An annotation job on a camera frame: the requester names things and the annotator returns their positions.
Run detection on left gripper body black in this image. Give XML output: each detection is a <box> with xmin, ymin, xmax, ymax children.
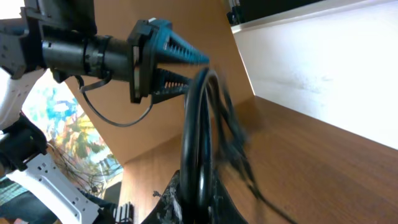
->
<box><xmin>127</xmin><ymin>18</ymin><xmax>172</xmax><ymax>103</ymax></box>

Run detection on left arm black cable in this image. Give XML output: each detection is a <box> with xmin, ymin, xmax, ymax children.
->
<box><xmin>74</xmin><ymin>73</ymin><xmax>155</xmax><ymax>128</ymax></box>

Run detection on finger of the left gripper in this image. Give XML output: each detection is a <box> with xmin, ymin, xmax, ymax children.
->
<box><xmin>155</xmin><ymin>27</ymin><xmax>210</xmax><ymax>65</ymax></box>
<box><xmin>150</xmin><ymin>68</ymin><xmax>192</xmax><ymax>104</ymax></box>

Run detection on loose black wires pile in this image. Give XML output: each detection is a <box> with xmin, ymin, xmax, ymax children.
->
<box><xmin>46</xmin><ymin>142</ymin><xmax>125</xmax><ymax>197</ymax></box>

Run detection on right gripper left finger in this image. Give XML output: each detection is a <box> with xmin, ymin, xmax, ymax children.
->
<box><xmin>142</xmin><ymin>170</ymin><xmax>183</xmax><ymax>224</ymax></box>

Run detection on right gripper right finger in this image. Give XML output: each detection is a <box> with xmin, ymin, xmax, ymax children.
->
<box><xmin>211</xmin><ymin>174</ymin><xmax>248</xmax><ymax>224</ymax></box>

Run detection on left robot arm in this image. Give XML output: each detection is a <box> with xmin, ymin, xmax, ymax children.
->
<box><xmin>1</xmin><ymin>0</ymin><xmax>209</xmax><ymax>223</ymax></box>

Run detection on thin black USB cable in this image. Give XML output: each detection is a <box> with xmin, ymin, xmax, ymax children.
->
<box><xmin>211</xmin><ymin>77</ymin><xmax>299</xmax><ymax>224</ymax></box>

